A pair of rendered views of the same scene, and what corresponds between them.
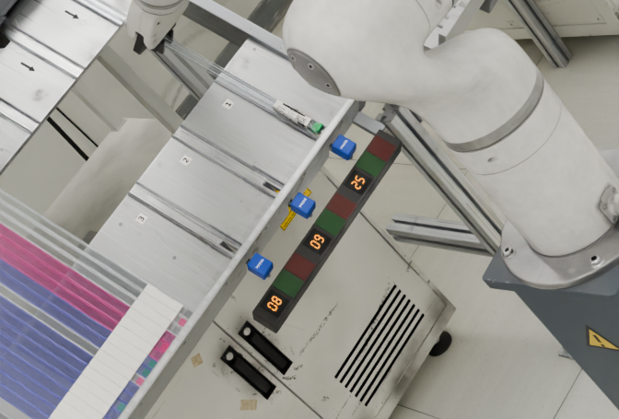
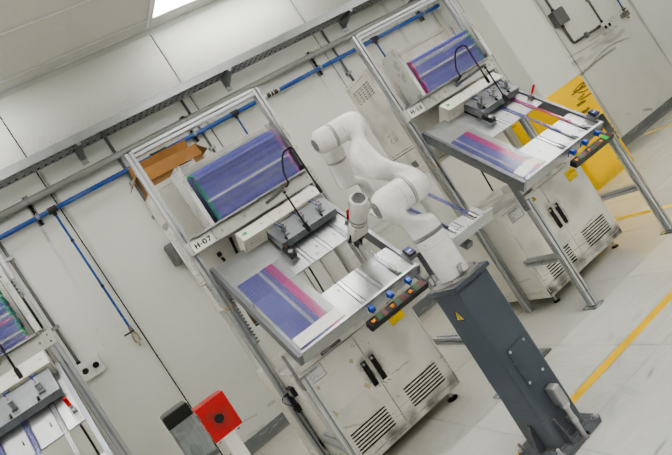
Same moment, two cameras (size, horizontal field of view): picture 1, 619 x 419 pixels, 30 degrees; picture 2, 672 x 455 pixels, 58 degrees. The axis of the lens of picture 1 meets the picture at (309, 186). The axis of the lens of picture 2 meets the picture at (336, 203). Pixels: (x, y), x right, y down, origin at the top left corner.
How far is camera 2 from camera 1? 1.26 m
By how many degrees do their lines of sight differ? 29
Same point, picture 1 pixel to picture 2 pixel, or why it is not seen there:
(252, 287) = (377, 342)
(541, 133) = (438, 239)
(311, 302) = (398, 356)
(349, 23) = (385, 196)
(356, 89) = (385, 213)
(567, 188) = (446, 258)
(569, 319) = (450, 308)
